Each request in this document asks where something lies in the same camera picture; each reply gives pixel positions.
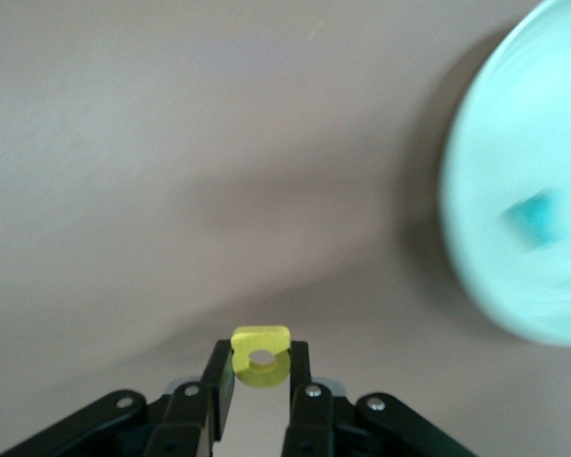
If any brown table cover sheet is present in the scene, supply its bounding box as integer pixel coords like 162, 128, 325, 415
0, 0, 571, 457

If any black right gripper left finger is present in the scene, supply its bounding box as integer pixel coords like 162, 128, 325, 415
0, 339, 238, 457

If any light green plate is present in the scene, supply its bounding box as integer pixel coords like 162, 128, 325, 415
440, 0, 571, 348

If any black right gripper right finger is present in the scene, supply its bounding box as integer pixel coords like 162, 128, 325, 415
280, 340, 477, 457

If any teal foam letter y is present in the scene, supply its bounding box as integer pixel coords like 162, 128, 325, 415
499, 189, 565, 251

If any yellow foam letter a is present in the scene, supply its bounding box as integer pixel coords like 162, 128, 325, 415
229, 325, 292, 389

